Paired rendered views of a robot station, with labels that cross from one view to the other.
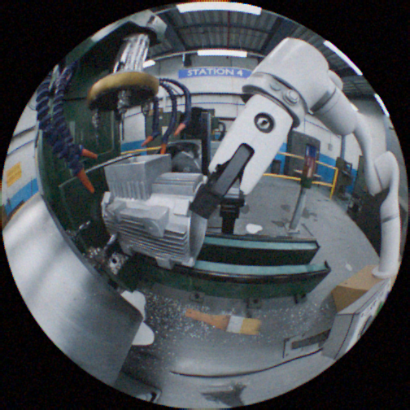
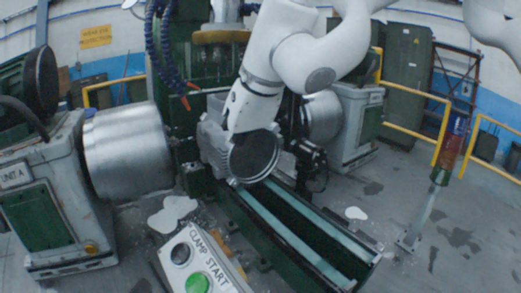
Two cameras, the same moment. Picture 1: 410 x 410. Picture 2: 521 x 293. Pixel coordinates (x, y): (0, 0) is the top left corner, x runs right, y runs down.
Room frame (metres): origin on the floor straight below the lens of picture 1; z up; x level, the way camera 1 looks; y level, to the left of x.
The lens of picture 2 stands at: (-0.13, -0.35, 1.28)
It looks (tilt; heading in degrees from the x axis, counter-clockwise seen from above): 25 degrees down; 43
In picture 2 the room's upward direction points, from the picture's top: 1 degrees clockwise
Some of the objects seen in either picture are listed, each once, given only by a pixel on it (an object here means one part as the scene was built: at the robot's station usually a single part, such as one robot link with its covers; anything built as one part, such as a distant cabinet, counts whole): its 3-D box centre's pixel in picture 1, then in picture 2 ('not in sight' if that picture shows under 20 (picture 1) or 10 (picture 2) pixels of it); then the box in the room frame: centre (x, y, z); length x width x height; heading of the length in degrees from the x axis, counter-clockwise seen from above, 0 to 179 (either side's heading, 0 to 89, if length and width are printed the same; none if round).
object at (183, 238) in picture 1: (159, 214); (237, 142); (0.26, 0.11, 1.01); 0.20 x 0.19 x 0.19; 77
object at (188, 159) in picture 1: (185, 168); (307, 114); (0.59, 0.08, 1.04); 0.41 x 0.25 x 0.25; 168
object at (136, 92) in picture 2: not in sight; (153, 92); (1.54, 4.53, 0.43); 1.20 x 0.94 x 0.85; 176
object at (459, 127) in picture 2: (311, 151); (457, 122); (0.45, -0.44, 1.19); 0.06 x 0.06 x 0.04
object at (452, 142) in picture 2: (309, 161); (452, 140); (0.45, -0.44, 1.14); 0.06 x 0.06 x 0.04
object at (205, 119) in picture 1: (206, 158); (294, 107); (0.37, 0.00, 1.12); 0.04 x 0.03 x 0.26; 78
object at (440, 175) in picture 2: (306, 181); (442, 172); (0.45, -0.44, 1.05); 0.06 x 0.06 x 0.04
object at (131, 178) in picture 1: (138, 175); (230, 108); (0.27, 0.15, 1.11); 0.12 x 0.11 x 0.07; 77
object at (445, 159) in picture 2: (307, 171); (447, 157); (0.45, -0.44, 1.10); 0.06 x 0.06 x 0.04
